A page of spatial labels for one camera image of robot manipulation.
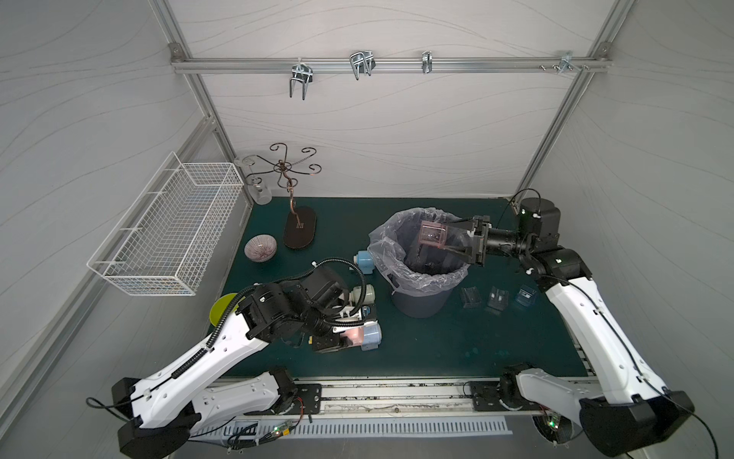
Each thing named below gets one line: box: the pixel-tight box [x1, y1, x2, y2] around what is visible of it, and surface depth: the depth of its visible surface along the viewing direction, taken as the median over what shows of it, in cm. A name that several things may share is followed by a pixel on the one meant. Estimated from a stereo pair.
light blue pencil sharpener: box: [361, 320, 383, 351], surface depth 78 cm
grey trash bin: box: [391, 287, 454, 319], surface depth 91 cm
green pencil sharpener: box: [348, 284, 376, 306], surface depth 87 cm
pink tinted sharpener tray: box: [418, 219, 449, 249], surface depth 64 cm
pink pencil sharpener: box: [339, 327, 365, 348], surface depth 62 cm
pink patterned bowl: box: [243, 233, 279, 263], surface depth 103 cm
